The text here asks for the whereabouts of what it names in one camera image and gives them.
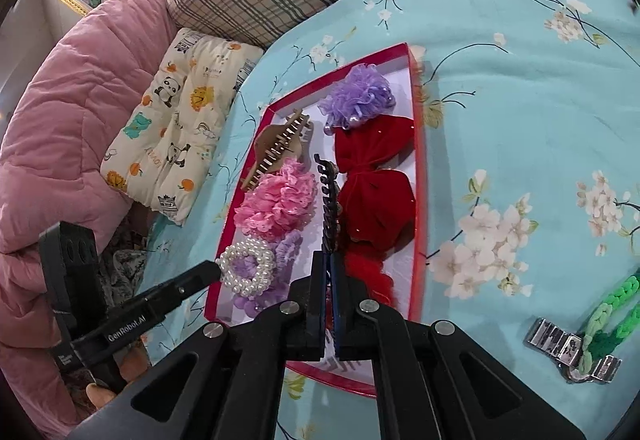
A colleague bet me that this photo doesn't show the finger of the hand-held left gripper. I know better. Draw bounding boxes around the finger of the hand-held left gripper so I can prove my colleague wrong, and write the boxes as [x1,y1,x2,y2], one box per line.
[135,262,223,321]

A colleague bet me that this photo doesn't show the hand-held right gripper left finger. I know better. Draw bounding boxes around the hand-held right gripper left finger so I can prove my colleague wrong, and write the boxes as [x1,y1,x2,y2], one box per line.
[65,252,331,440]

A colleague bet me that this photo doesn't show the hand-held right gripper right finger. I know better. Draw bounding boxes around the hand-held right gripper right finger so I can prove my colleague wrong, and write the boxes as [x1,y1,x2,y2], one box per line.
[330,254,588,440]

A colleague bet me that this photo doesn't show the red fluffy hair tie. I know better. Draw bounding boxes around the red fluffy hair tie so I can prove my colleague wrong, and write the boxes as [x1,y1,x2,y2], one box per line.
[342,240,396,305]

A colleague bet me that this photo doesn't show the white pearl bracelet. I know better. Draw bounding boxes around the white pearl bracelet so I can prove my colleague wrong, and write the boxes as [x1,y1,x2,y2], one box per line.
[216,240,277,298]

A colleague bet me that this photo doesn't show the purple pom-pom scrunchie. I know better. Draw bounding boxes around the purple pom-pom scrunchie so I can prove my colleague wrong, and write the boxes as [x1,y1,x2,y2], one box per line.
[232,232,306,318]

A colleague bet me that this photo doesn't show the black hair comb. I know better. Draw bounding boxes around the black hair comb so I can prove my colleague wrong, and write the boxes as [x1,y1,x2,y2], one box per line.
[314,153,346,253]

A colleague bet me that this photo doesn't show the pink flower hair clip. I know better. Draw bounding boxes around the pink flower hair clip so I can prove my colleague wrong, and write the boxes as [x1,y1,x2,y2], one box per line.
[235,159,318,241]

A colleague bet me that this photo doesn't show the red velvet bow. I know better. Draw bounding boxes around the red velvet bow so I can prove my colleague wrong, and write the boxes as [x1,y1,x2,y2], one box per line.
[332,116,417,251]

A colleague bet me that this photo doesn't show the red shallow box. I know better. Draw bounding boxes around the red shallow box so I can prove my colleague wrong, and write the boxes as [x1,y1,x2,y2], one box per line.
[204,43,429,398]

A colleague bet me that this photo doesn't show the tan claw hair clip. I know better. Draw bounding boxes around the tan claw hair clip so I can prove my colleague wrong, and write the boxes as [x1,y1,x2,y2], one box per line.
[240,108,313,193]

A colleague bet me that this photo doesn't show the purple flower hair tie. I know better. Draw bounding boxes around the purple flower hair tie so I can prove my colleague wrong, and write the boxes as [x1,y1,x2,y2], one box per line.
[318,64,396,131]

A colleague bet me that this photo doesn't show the person's left hand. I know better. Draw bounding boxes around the person's left hand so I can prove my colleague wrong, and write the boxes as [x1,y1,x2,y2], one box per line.
[85,349,151,412]

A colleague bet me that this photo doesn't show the grey patterned cloth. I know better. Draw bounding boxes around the grey patterned cloth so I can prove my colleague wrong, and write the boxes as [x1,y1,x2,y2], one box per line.
[100,230,147,305]

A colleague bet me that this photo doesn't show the pink padded quilt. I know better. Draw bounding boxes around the pink padded quilt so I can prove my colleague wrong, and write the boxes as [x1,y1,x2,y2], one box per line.
[0,0,181,436]

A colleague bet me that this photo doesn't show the cream panda print cushion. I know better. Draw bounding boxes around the cream panda print cushion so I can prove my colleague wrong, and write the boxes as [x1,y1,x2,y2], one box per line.
[100,27,264,227]

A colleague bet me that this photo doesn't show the silver black wristwatch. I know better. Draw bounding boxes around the silver black wristwatch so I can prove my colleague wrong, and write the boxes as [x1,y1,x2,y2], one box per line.
[524,318,622,383]

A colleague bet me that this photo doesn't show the teal floral bedsheet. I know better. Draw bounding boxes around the teal floral bedsheet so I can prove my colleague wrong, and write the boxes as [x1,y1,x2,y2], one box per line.
[140,0,640,440]

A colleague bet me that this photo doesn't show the green braided hair tie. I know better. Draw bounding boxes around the green braided hair tie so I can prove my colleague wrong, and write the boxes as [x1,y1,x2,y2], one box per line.
[580,270,640,366]

